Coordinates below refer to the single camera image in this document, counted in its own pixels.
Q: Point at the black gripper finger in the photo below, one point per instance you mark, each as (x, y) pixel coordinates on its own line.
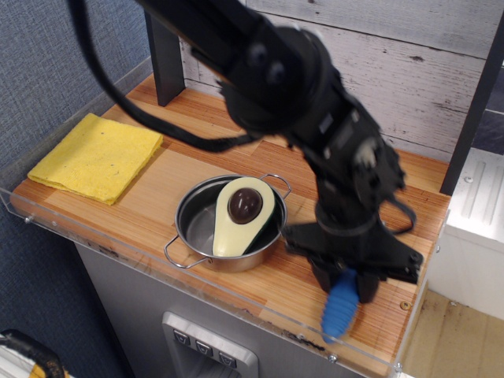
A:
(367, 284)
(326, 274)

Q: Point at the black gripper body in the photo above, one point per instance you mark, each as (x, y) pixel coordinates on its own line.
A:
(370, 248)

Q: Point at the blue handled metal fork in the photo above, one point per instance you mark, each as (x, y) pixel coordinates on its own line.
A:
(341, 306)

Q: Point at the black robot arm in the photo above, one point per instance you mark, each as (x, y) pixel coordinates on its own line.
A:
(281, 81)

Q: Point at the yellow towel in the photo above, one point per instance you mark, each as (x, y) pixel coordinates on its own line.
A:
(97, 159)

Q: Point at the white toy sink unit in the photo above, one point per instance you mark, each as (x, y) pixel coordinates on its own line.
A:
(467, 265)

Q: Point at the toy avocado half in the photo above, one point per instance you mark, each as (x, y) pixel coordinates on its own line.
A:
(243, 208)

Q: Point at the small steel pot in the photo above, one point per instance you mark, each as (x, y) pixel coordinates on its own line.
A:
(195, 219)

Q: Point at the silver dispenser button panel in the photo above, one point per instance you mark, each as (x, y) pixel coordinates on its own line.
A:
(198, 352)

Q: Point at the grey toy fridge cabinet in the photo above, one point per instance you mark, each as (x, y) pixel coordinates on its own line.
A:
(135, 302)

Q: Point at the yellow black object corner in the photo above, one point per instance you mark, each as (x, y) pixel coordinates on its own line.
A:
(23, 356)

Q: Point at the dark right shelf post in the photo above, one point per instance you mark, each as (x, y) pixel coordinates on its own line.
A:
(477, 106)

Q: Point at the dark shelf post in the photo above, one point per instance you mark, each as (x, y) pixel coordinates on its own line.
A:
(477, 106)
(166, 60)

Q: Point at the dark left shelf post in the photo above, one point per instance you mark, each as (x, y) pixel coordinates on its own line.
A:
(166, 60)

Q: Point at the clear acrylic guard rail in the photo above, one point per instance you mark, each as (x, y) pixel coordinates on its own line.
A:
(281, 292)

